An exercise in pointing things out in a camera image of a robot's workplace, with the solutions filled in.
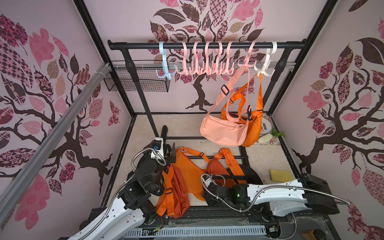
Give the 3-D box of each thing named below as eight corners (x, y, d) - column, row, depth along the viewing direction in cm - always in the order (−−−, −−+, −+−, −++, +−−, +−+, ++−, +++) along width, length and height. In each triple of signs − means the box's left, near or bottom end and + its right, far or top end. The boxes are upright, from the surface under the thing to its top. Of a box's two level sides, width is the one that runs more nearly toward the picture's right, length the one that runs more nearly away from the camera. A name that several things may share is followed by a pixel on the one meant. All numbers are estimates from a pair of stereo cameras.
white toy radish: (259, 144, 103) (261, 142, 100) (256, 140, 105) (257, 137, 103) (272, 139, 105) (274, 137, 103) (268, 135, 108) (270, 132, 105)
